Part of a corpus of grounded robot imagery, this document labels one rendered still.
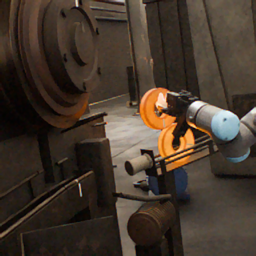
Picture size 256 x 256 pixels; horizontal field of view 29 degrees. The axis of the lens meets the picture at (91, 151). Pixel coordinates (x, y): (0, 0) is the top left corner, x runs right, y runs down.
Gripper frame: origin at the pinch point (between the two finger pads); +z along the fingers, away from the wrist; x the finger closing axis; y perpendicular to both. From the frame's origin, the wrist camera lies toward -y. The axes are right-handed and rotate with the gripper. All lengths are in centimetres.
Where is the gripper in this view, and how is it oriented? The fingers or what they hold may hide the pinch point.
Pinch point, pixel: (158, 103)
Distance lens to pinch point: 188.3
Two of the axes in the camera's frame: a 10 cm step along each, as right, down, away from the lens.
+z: -5.1, -3.4, 7.9
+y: 0.0, -9.2, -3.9
